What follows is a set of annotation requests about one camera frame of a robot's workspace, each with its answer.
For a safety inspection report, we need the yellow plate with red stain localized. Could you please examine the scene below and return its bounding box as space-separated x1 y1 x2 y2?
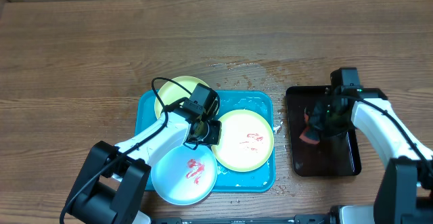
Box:
211 110 274 173

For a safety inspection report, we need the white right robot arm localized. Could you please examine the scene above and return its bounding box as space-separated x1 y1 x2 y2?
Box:
300 85 432 223

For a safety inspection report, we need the light blue plate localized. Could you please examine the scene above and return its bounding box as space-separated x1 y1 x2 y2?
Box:
151 145 217 206

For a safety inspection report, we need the orange and black sponge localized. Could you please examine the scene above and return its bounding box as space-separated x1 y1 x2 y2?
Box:
299 113 320 145

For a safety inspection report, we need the teal plastic tray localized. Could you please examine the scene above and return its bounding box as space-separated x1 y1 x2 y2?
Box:
135 90 276 192

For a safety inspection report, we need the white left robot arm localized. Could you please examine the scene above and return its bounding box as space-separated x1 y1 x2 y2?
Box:
59 95 221 223

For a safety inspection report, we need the black water tray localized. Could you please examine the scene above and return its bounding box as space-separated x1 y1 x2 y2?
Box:
286 85 362 177

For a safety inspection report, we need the small yellow plate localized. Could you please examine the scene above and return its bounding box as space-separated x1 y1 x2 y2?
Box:
154 76 208 119

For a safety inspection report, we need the black rail at table edge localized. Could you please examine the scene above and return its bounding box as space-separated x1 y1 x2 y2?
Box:
150 214 337 224

